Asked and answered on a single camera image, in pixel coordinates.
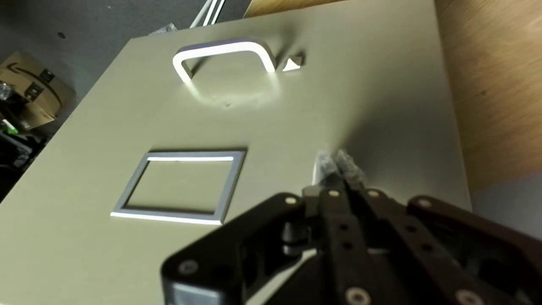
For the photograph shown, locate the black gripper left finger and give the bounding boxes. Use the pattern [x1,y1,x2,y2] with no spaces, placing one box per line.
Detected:
[160,148,366,305]

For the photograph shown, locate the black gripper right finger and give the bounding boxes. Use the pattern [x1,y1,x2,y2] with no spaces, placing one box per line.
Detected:
[336,148,542,305]

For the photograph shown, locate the beige bottom cabinet drawer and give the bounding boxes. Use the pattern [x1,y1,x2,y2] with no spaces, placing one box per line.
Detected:
[0,0,475,305]

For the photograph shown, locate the silver drawer thumb latch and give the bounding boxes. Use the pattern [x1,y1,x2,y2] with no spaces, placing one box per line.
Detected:
[280,51,309,75]

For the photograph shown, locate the brown cardboard box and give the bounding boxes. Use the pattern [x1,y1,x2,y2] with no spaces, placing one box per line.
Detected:
[0,51,77,133]

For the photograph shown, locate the silver empty label frame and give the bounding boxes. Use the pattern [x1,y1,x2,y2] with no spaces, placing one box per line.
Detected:
[109,148,249,227]

